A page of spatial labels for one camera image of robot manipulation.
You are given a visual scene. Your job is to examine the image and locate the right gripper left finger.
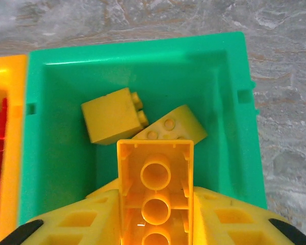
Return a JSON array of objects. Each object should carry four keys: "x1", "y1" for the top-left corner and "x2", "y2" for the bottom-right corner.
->
[{"x1": 0, "y1": 178, "x2": 123, "y2": 245}]

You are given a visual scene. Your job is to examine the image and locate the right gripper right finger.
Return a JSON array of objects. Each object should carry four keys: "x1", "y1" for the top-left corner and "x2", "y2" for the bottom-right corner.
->
[{"x1": 191, "y1": 186, "x2": 306, "y2": 245}]

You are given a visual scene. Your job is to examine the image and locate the long yellow lego brick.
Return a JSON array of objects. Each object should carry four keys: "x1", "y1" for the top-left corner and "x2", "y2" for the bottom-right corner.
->
[{"x1": 116, "y1": 139, "x2": 194, "y2": 245}]

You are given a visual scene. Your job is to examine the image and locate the green plastic bin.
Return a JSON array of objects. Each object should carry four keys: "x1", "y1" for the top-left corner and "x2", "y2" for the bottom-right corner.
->
[{"x1": 19, "y1": 31, "x2": 268, "y2": 228}]

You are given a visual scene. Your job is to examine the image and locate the yellow plastic bin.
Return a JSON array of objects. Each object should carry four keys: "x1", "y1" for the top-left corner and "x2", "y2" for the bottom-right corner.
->
[{"x1": 0, "y1": 54, "x2": 29, "y2": 245}]

